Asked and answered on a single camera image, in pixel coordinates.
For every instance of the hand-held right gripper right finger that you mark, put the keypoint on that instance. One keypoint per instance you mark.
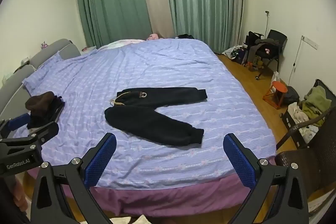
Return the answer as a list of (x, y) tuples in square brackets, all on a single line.
[(240, 158)]

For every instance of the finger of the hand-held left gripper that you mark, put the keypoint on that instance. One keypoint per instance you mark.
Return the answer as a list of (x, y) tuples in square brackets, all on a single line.
[(17, 121), (47, 130)]

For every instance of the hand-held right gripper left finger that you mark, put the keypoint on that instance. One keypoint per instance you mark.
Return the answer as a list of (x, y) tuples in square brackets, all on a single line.
[(101, 158)]

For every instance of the black pants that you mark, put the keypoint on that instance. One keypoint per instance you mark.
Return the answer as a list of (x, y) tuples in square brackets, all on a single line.
[(155, 113)]

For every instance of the pile of dark folded clothes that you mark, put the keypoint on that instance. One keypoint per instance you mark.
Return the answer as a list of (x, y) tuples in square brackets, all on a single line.
[(44, 108)]

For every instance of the purple striped pillow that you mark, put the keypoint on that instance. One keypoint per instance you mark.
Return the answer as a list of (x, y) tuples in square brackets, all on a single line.
[(43, 71)]

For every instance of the grey padded headboard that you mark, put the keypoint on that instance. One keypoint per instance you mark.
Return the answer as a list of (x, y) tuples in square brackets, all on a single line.
[(34, 66)]

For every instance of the dark wicker chair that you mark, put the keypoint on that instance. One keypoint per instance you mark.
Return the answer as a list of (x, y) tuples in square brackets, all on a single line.
[(312, 145)]

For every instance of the orange stool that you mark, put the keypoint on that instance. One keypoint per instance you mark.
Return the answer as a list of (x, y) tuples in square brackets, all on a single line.
[(275, 94)]

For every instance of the black bag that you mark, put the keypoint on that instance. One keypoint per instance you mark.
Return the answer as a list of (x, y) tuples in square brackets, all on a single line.
[(291, 95)]

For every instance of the bed with purple sheet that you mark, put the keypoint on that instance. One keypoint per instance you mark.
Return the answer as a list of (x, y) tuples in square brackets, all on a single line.
[(147, 82)]

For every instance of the white bag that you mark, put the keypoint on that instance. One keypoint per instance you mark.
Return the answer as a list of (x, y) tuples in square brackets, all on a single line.
[(232, 52)]

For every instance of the black chair with clothes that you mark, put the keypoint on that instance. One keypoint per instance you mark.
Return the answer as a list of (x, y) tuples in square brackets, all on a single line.
[(267, 49)]

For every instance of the pink plush toy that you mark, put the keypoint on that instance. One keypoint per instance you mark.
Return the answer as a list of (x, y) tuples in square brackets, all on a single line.
[(153, 36)]

